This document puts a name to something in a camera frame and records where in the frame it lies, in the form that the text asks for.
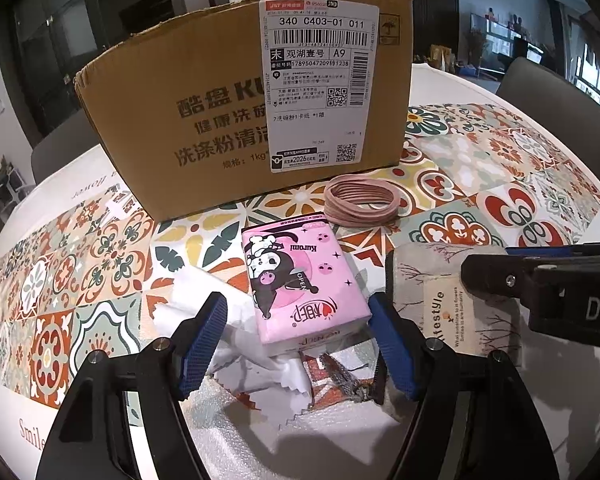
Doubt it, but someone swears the grey tree-print cloth pouch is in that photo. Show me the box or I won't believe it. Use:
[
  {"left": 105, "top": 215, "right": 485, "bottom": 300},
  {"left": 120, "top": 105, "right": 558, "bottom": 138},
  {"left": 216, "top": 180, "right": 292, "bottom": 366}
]
[{"left": 300, "top": 242, "right": 523, "bottom": 421}]

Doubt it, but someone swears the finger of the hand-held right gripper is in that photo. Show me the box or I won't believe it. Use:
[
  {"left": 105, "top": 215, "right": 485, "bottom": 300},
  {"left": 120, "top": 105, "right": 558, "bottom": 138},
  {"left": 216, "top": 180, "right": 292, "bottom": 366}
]
[
  {"left": 461, "top": 254, "right": 538, "bottom": 306},
  {"left": 505, "top": 241, "right": 600, "bottom": 267}
]

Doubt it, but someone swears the bundle of pink hair ties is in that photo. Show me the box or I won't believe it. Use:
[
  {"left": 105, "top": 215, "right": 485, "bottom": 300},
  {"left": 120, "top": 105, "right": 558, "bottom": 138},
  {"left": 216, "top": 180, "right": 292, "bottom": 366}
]
[{"left": 323, "top": 175, "right": 398, "bottom": 226}]

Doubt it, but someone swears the dark-framed sliding glass door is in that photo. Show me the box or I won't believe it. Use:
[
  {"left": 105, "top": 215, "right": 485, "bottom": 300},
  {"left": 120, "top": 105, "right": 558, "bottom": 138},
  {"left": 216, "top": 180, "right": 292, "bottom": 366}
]
[{"left": 0, "top": 0, "right": 231, "bottom": 126}]

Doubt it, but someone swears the white cloth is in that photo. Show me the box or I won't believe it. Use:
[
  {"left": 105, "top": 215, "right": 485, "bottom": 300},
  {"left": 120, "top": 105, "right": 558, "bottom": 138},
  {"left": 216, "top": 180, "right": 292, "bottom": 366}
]
[{"left": 150, "top": 265, "right": 313, "bottom": 431}]

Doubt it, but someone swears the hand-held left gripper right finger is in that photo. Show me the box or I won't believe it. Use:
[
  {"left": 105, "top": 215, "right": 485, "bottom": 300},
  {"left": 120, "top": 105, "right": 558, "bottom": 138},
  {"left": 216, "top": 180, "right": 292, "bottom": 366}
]
[{"left": 367, "top": 292, "right": 561, "bottom": 480}]

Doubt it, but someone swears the pink cartoon tissue pack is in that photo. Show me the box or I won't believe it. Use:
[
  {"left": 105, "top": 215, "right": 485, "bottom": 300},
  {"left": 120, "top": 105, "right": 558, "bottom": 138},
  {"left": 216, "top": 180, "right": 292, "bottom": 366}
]
[{"left": 241, "top": 214, "right": 372, "bottom": 346}]

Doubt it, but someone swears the white storage rack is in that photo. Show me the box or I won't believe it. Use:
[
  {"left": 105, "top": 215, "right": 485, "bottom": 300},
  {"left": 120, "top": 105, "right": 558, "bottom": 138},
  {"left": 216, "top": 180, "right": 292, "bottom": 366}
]
[{"left": 0, "top": 155, "right": 31, "bottom": 201}]

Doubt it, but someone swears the grey dining chair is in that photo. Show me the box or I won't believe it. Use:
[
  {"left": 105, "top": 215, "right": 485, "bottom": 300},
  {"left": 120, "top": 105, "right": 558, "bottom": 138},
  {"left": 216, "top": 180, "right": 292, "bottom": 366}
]
[
  {"left": 495, "top": 56, "right": 600, "bottom": 126},
  {"left": 30, "top": 130, "right": 106, "bottom": 181}
]

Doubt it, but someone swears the brown cardboard box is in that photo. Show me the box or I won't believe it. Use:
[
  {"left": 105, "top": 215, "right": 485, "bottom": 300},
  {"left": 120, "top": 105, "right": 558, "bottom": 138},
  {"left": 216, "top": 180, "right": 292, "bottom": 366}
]
[{"left": 74, "top": 0, "right": 415, "bottom": 223}]

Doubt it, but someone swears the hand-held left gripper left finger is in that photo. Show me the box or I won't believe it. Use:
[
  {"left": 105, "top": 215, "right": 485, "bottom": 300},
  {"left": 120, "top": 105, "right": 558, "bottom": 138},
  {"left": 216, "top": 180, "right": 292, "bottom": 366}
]
[{"left": 35, "top": 291, "right": 229, "bottom": 480}]

